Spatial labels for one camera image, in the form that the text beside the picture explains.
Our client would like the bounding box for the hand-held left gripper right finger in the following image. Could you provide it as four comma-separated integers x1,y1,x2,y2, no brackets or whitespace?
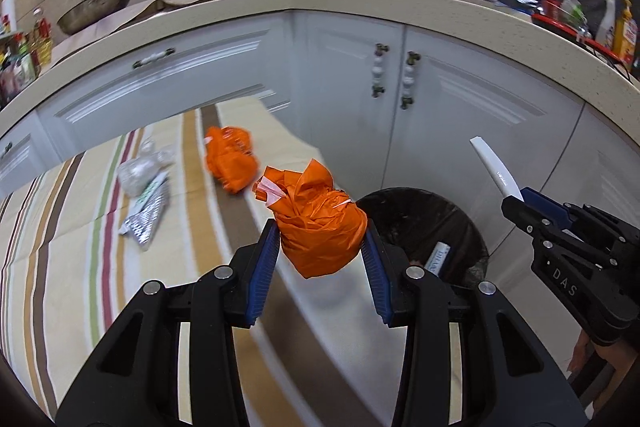
361,227,588,427

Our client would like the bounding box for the silver blister pack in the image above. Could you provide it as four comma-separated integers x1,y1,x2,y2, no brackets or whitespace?
119,184,171,250

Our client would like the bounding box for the red dish rack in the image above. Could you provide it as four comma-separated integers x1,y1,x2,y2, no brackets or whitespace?
531,0,640,72

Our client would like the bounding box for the white spray bottle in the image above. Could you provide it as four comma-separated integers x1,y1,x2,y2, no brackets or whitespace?
597,0,621,48

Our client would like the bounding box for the orange plastic bag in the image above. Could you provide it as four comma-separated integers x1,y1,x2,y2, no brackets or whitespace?
205,125,258,195
252,158,368,279

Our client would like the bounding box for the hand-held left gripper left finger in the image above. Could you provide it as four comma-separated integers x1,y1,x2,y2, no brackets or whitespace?
55,219,281,427

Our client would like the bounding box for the person's right hand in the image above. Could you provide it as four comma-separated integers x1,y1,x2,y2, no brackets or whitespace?
567,331,597,378

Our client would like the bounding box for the horizontal drawer handle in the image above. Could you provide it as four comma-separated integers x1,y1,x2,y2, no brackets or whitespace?
132,48,176,68

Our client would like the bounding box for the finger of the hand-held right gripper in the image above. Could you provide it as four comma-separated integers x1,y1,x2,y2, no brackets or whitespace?
501,196,571,258
520,188,626,258

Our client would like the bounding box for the yellow cooking oil bottle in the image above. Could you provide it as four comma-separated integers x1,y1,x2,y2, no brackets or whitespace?
31,7,53,68

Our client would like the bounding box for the long white powder packet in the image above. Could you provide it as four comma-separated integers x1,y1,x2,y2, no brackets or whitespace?
425,243,452,279

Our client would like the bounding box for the cluster of condiment bottles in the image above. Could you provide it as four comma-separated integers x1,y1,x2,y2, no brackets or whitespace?
0,0,36,105

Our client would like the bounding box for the yellow detergent bottle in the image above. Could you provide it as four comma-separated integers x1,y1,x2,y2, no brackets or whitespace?
614,0,640,62

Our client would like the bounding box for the clear crumpled plastic bag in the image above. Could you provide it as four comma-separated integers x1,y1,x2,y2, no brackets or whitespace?
117,139,176,198

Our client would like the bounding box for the black trash bin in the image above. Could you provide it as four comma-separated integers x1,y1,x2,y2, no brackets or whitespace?
356,188,490,300

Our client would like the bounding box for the vertical cabinet door handle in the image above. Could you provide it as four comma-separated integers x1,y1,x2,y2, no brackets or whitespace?
400,51,422,110
371,43,391,98

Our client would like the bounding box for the white kitchen cabinet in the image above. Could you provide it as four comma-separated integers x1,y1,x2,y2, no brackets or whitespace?
0,7,640,268

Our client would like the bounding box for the metal wok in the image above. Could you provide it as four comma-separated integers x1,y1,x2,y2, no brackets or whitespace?
56,0,135,35

